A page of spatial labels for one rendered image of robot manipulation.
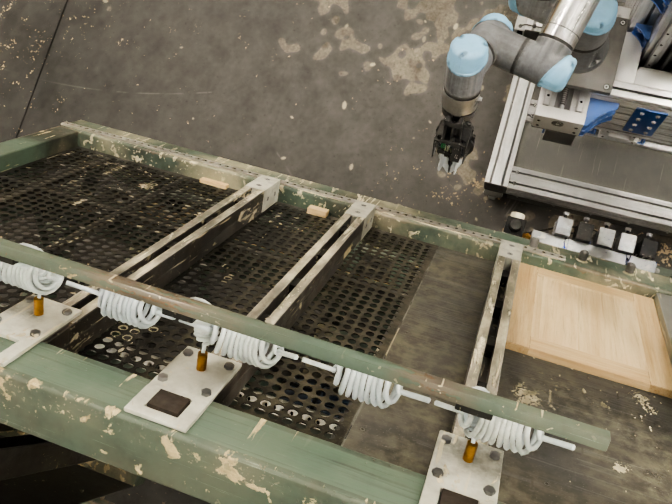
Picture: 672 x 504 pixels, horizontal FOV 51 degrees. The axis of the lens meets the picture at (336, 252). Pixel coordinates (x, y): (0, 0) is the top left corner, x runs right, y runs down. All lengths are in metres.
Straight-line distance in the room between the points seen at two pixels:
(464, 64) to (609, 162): 1.56
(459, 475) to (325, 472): 0.19
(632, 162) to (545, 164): 0.32
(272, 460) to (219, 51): 2.64
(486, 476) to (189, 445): 0.42
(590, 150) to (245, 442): 2.14
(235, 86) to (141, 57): 0.50
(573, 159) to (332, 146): 1.02
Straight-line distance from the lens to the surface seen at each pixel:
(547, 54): 1.48
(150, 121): 3.42
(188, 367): 1.15
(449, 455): 1.08
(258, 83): 3.31
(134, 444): 1.08
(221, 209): 1.87
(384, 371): 0.95
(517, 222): 2.18
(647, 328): 1.91
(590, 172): 2.86
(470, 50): 1.40
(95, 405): 1.08
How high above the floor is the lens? 2.90
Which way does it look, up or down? 76 degrees down
